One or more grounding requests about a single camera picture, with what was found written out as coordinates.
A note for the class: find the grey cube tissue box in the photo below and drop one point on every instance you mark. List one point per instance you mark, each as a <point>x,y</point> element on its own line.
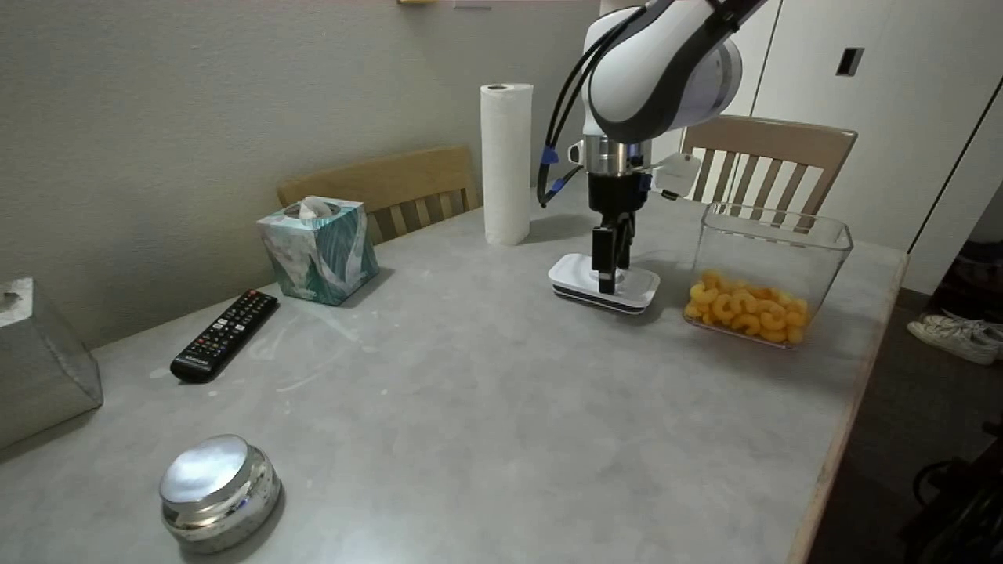
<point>43,363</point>

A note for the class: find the dark wall outlet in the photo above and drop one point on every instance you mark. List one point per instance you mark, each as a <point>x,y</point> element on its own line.
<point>851,59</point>

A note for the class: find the clear plastic food container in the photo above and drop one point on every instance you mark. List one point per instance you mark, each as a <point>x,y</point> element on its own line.
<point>771,252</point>

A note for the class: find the teal patterned tissue box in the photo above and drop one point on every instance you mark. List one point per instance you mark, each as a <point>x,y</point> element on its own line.
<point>319,255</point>

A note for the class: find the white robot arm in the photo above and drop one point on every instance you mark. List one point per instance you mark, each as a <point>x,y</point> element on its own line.
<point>668,67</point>

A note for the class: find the pale wooden slatted chair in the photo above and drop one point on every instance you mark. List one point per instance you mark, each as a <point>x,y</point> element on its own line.
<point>785,141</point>
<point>385,175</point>

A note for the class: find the white shoes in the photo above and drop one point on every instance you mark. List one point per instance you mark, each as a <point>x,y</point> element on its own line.
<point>956,339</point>

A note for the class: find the clear container with yellow snacks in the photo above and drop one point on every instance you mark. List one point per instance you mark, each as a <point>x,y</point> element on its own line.
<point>746,311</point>

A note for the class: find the white paper towel roll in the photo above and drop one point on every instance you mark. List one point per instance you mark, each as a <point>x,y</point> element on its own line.
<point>505,168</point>

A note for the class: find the black remote control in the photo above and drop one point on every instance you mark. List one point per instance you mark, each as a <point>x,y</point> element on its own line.
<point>225,333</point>

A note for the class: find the dark bag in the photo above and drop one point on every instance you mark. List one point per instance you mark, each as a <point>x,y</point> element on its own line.
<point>972,282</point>

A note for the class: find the round silver metal tin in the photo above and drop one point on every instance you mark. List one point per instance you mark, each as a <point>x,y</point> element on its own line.
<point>215,487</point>

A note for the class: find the black wheeled frame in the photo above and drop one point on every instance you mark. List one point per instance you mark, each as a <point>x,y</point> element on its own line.
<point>960,512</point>

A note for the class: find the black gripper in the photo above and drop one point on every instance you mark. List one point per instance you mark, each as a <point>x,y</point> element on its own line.
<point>618,198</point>

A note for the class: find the white lid with round button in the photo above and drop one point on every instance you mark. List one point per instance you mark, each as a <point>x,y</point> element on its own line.
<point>573,275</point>

